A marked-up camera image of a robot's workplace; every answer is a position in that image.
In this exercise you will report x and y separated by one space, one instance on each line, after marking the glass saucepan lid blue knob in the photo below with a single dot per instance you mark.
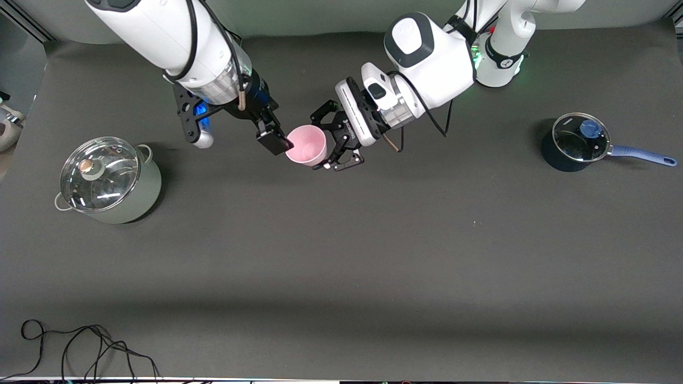
576 141

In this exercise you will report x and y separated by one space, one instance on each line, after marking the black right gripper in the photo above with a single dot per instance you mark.
258 99

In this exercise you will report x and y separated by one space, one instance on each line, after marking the glass pot lid beige knob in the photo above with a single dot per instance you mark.
109 184

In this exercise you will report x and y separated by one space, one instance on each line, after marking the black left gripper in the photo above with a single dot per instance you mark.
341 132

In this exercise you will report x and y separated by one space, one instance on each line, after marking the pink plastic cup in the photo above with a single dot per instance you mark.
307 146

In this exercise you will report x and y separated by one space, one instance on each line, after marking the grey-green cooking pot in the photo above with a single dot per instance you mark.
145 193

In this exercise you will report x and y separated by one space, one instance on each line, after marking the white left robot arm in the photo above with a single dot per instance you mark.
437 69

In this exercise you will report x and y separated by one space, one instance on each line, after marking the dark blue saucepan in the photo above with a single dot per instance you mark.
555 157

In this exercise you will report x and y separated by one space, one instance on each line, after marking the beige rounded object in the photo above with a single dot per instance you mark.
8 136

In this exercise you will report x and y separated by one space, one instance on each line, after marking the black aluminium frame rail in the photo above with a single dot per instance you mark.
675 18
26 25

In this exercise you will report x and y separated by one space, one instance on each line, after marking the dark grey table cover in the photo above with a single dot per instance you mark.
341 266

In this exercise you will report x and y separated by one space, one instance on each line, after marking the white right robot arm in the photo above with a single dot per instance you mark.
155 32

